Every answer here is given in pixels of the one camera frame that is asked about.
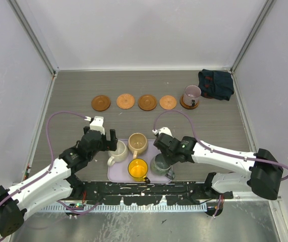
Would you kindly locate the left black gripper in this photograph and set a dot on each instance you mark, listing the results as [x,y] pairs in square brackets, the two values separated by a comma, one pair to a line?
[112,141]

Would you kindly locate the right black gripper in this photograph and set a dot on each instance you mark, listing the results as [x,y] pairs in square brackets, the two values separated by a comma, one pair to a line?
[172,161]

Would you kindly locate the grey ceramic mug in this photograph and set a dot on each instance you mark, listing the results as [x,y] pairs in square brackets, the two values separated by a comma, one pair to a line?
[159,167]

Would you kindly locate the dark wooden coaster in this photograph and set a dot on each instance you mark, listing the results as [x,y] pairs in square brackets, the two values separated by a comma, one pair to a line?
[186,106]
[100,103]
[147,102]

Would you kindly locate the light woven coaster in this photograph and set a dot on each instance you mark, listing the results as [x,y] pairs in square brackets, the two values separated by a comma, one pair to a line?
[125,101]
[168,102]

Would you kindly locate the purple glass mug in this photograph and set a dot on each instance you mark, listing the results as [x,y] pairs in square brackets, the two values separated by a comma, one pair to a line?
[191,95]

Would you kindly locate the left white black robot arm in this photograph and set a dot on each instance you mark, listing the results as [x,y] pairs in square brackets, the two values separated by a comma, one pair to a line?
[56,182]

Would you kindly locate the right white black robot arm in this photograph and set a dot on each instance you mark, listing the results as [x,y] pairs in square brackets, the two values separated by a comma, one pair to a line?
[247,173]

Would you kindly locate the white ceramic mug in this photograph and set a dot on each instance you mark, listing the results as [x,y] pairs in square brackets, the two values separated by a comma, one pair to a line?
[119,155]

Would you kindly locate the beige ceramic mug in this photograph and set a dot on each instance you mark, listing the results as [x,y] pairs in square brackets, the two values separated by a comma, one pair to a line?
[137,144]

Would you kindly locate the lilac plastic tray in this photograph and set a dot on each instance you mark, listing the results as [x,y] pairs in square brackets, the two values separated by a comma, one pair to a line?
[118,172]

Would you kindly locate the yellow glass mug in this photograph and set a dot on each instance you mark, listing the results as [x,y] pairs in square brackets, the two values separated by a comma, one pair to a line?
[138,170]

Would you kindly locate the dark blue folded cloth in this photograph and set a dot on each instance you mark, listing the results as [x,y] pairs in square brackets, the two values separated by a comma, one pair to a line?
[216,84]

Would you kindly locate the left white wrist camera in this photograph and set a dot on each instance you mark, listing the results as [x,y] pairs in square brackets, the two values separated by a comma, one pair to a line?
[96,123]

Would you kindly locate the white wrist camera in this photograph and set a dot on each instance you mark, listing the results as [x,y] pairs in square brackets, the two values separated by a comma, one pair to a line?
[96,123]
[163,130]

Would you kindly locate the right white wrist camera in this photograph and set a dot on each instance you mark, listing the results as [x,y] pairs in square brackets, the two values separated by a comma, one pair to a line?
[163,130]

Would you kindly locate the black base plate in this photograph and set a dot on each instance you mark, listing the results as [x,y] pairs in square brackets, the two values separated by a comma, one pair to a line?
[175,193]

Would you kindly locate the slotted cable duct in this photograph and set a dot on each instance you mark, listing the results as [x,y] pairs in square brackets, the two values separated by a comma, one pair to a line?
[162,207]

